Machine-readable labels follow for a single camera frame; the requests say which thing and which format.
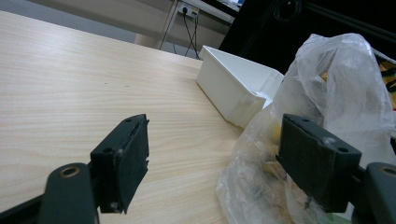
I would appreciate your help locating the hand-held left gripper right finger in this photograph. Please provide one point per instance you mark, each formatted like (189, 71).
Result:
(314, 161)

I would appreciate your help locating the beige background desk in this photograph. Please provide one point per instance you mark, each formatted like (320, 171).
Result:
(149, 18)

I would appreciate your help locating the white power strip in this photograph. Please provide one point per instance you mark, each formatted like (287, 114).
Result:
(187, 8)

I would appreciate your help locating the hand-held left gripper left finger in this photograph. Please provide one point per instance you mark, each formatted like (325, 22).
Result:
(127, 161)

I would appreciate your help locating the clear plastic bag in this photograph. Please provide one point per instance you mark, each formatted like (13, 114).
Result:
(351, 93)

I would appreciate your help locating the white plastic bin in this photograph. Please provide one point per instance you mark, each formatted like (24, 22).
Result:
(227, 90)

